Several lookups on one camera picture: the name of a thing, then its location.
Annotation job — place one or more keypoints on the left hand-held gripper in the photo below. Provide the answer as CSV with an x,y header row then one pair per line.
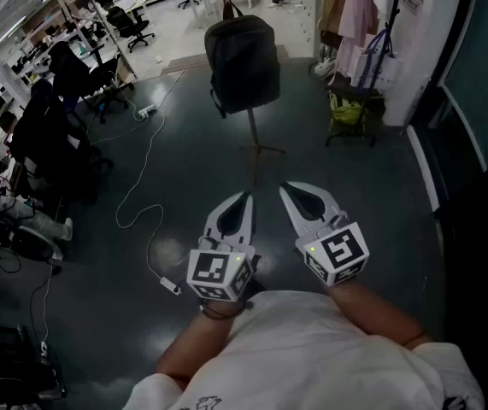
x,y
218,271

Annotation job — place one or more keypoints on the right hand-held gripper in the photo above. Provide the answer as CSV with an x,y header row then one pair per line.
x,y
337,254

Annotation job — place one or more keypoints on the black backpack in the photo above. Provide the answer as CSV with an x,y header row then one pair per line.
x,y
243,58

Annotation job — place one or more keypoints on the person's right forearm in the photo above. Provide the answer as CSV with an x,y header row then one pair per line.
x,y
376,314

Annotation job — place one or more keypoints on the person's left forearm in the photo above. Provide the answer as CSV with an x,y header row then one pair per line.
x,y
192,340

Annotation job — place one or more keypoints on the small white power strip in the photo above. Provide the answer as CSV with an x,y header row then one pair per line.
x,y
171,285

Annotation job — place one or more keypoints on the yellow-green bag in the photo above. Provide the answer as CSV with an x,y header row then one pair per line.
x,y
346,113

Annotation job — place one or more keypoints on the person's white T-shirt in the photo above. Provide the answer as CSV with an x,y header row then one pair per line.
x,y
303,357

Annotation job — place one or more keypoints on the white shoes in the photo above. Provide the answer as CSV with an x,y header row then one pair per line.
x,y
322,68

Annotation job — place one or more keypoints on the small white floor box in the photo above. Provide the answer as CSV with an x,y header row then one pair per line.
x,y
158,59

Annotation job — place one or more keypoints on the black chair with dark jacket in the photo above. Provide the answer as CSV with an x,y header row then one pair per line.
x,y
51,143

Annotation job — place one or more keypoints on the pink shirt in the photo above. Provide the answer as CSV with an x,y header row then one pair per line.
x,y
354,15

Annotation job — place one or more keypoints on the white locker cabinet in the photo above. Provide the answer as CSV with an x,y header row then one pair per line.
x,y
309,11

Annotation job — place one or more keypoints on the tan coat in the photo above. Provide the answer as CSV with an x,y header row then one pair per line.
x,y
333,2

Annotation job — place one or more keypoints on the long white office desk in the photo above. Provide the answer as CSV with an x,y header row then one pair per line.
x,y
79,30

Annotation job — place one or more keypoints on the grey metal shelving frame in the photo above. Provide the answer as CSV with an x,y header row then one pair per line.
x,y
121,54

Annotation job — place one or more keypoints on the black garment rail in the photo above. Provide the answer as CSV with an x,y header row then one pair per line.
x,y
395,7

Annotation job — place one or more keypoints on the framed wall sign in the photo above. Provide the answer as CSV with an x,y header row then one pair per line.
x,y
411,2

